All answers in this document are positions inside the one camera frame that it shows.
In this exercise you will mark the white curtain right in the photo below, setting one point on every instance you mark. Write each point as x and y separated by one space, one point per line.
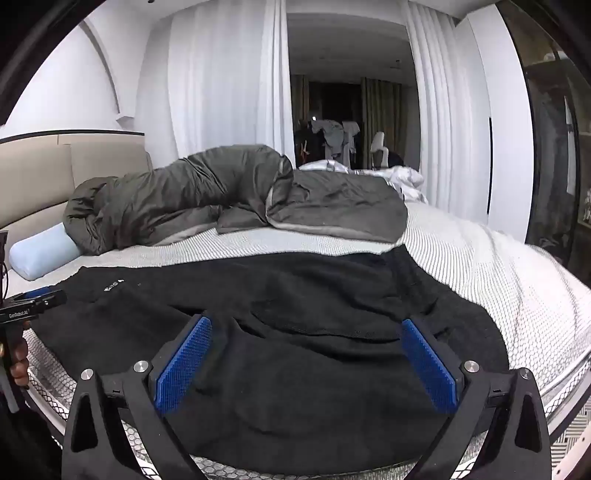
446 154

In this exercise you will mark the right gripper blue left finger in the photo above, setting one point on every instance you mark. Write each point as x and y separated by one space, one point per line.
95 444

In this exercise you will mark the white curtain left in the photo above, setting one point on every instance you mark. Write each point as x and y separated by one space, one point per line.
216 74

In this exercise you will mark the beige upholstered headboard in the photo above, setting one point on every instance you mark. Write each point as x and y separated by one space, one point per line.
41 170

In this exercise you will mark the person's left hand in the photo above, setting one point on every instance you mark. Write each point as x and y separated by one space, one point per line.
20 362

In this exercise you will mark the white wardrobe door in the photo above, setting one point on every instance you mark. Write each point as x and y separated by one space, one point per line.
501 159

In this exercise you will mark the white patterned mattress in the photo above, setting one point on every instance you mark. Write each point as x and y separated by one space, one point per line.
540 308

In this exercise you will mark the light blue pillow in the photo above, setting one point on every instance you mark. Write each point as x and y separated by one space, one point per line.
42 253

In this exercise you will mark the white curtain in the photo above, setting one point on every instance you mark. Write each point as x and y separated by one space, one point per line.
446 154
216 74

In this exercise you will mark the white chair in background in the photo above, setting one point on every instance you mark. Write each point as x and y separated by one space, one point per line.
379 153

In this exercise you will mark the dark grey duvet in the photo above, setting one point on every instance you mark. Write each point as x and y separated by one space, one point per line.
230 189

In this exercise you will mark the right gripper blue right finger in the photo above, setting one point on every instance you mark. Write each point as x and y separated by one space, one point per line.
508 405

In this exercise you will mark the clothes pile in background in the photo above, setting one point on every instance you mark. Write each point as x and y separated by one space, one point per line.
339 137

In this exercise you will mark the black pants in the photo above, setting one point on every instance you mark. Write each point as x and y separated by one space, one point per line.
306 374

